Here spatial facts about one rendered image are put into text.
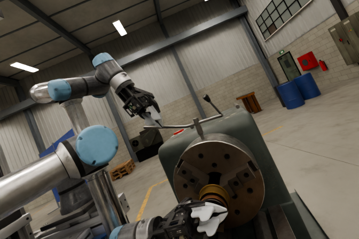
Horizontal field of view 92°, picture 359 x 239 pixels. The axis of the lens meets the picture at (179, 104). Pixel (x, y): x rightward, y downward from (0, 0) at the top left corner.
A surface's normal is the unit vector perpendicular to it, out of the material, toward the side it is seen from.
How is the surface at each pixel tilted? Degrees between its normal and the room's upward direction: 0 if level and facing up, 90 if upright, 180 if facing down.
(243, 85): 90
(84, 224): 90
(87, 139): 89
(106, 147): 89
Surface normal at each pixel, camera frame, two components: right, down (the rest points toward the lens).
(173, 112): 0.00, -0.07
